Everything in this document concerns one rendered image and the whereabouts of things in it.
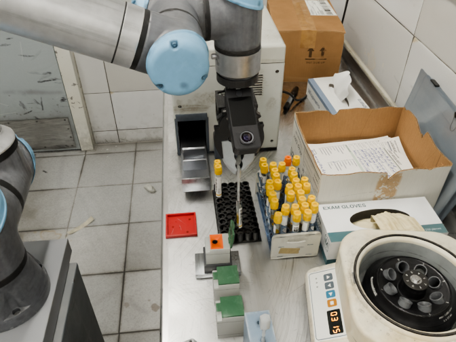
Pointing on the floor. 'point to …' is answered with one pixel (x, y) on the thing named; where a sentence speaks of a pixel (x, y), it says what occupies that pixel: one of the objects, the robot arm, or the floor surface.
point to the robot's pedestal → (76, 312)
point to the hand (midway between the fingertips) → (238, 171)
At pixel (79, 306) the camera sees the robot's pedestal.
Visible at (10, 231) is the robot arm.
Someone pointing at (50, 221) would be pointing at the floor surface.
